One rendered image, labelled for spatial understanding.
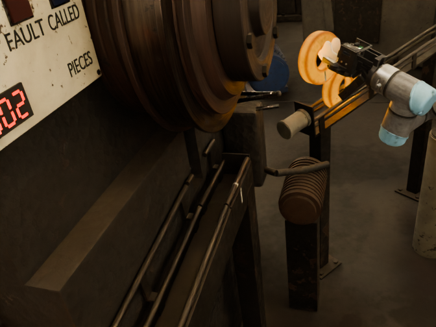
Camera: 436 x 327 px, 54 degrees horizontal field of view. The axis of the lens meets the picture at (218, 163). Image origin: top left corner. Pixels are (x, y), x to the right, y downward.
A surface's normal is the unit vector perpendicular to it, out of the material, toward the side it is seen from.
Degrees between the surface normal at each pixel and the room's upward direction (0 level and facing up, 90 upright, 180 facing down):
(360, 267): 0
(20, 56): 90
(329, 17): 90
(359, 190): 0
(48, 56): 90
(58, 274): 0
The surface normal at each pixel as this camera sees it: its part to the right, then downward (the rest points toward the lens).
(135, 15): -0.31, 0.38
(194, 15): 0.15, 0.41
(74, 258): -0.12, -0.84
